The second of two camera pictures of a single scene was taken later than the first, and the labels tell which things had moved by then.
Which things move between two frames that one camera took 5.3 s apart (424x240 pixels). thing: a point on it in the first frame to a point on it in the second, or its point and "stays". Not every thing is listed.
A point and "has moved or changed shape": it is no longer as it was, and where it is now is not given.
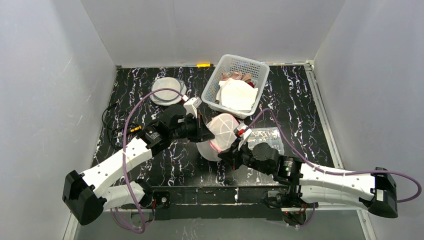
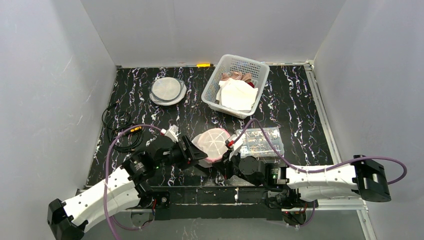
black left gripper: x=200 y=131 to x=187 y=151
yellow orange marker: x=201 y=65 stays
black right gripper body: x=234 y=154 to x=230 y=162
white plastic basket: x=231 y=63 stays
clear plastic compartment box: x=271 y=135 stays
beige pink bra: x=235 y=75 stays
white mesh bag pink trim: x=223 y=127 has moved or changed shape
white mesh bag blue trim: x=167 y=97 stays
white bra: x=236 y=95 stays
